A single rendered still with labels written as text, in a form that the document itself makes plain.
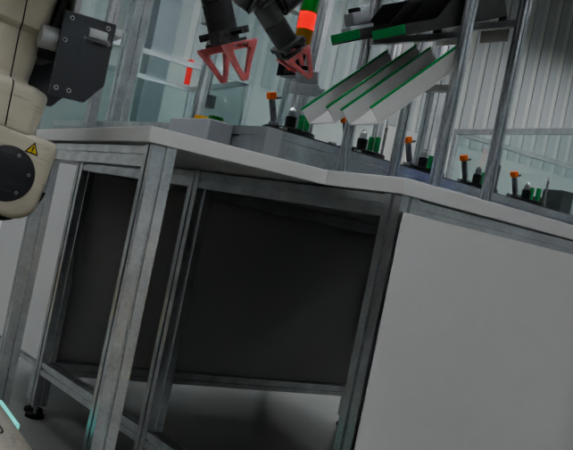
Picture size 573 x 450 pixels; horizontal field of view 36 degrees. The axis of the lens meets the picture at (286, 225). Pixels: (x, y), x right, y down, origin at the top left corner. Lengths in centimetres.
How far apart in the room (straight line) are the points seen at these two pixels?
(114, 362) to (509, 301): 78
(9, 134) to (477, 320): 95
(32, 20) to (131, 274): 52
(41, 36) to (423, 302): 86
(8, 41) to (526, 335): 117
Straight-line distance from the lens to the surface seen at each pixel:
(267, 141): 208
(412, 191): 158
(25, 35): 176
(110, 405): 165
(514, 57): 210
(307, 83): 215
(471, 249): 171
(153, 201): 161
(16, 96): 171
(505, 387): 186
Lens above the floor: 72
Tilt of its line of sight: 1 degrees up
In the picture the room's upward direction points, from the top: 12 degrees clockwise
